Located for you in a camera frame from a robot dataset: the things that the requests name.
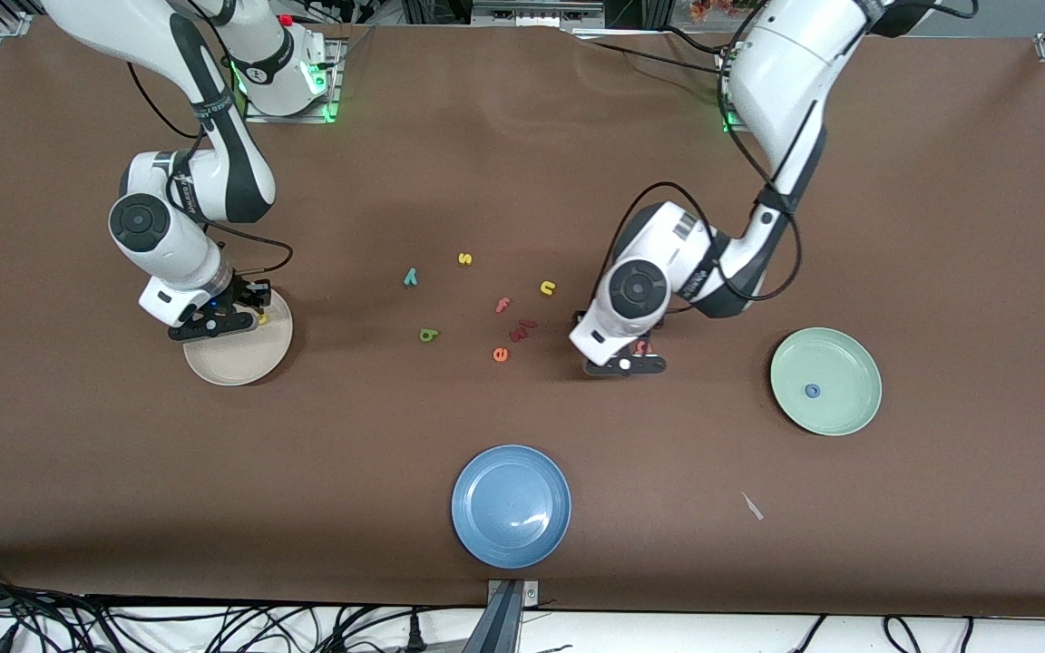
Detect beige brown plate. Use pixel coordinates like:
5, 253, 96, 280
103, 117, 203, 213
182, 288, 294, 387

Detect light green plate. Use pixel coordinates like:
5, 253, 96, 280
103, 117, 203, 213
769, 326, 884, 437

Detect brown table cover sheet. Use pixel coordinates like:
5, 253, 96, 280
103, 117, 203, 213
0, 16, 1045, 619

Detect blue plate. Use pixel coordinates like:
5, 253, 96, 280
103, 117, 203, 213
451, 443, 572, 570

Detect orange flowers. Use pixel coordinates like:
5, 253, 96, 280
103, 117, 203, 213
689, 0, 764, 24

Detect grey metal box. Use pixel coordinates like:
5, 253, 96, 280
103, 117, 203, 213
471, 0, 605, 28

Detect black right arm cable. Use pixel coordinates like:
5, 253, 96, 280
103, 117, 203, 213
126, 62, 294, 278

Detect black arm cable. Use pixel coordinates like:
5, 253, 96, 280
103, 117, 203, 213
126, 62, 294, 278
591, 0, 804, 315

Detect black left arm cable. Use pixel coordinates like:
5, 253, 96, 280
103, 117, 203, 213
591, 0, 804, 315

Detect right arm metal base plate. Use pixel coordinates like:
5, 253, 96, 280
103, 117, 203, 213
244, 41, 343, 124

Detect black table cable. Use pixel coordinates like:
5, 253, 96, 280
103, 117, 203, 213
588, 25, 741, 83

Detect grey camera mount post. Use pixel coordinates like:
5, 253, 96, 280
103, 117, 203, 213
462, 579, 542, 653

